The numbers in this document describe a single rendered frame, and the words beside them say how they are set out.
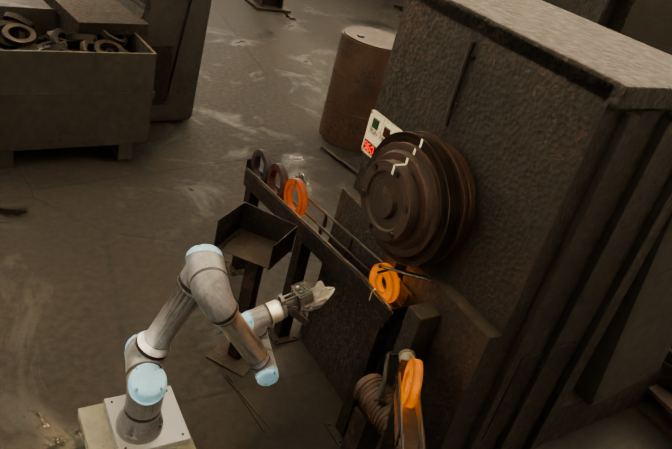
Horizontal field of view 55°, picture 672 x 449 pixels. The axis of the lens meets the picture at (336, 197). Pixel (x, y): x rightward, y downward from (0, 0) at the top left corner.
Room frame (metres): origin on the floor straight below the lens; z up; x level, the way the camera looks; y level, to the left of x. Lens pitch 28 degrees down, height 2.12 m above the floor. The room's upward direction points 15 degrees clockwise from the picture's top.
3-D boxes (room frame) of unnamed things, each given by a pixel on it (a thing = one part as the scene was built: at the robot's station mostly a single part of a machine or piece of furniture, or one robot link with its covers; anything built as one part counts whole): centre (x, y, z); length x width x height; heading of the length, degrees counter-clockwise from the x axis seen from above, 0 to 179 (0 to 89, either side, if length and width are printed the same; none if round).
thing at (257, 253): (2.25, 0.28, 0.36); 0.26 x 0.20 x 0.72; 72
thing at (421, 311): (1.85, -0.41, 0.68); 0.11 x 0.08 x 0.24; 127
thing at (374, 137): (2.37, -0.13, 1.15); 0.26 x 0.02 x 0.18; 37
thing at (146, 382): (1.46, 0.43, 0.50); 0.13 x 0.12 x 0.14; 25
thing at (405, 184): (1.97, -0.18, 1.11); 0.28 x 0.06 x 0.28; 37
